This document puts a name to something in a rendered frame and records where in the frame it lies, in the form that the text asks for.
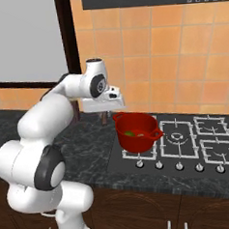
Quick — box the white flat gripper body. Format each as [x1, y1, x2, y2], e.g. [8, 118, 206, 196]
[81, 94, 127, 115]

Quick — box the green lime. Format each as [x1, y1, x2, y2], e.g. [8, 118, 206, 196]
[124, 129, 137, 139]

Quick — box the black gas hob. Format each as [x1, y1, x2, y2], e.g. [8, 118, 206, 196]
[103, 107, 229, 186]

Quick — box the dark framed window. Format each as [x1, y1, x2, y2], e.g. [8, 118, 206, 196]
[0, 0, 83, 93]

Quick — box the dark wood cupboard door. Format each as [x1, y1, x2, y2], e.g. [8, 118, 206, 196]
[0, 173, 60, 229]
[175, 190, 229, 229]
[87, 182, 185, 229]

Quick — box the red pot with handles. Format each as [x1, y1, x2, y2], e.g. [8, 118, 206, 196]
[111, 108, 166, 157]

